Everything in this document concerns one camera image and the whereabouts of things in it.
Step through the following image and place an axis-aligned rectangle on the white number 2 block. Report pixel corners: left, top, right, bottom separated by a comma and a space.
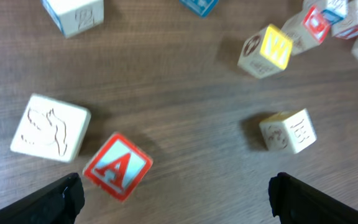
40, 0, 104, 38

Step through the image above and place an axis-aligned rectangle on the blue X block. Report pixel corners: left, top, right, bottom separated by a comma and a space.
259, 108, 317, 154

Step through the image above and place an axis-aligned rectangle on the red A block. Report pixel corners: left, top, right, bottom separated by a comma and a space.
83, 132, 153, 202

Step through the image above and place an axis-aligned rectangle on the blue P block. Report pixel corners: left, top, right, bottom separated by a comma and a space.
302, 0, 349, 26

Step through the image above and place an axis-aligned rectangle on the white Z block red side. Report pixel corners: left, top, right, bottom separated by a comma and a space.
10, 93, 91, 163

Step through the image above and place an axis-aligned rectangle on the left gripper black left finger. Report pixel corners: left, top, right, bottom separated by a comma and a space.
0, 172, 85, 224

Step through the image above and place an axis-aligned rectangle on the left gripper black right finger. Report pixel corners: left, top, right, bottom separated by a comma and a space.
268, 172, 358, 224

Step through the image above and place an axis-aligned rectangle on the yellow W block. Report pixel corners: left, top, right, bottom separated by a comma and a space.
237, 24, 293, 79

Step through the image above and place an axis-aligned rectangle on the red Y block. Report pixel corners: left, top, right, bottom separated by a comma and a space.
331, 0, 358, 39

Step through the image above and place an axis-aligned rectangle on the blue-sided picture block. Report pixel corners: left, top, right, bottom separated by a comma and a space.
180, 0, 219, 17

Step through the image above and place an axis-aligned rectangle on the red Q block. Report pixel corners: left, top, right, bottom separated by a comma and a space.
281, 4, 331, 56

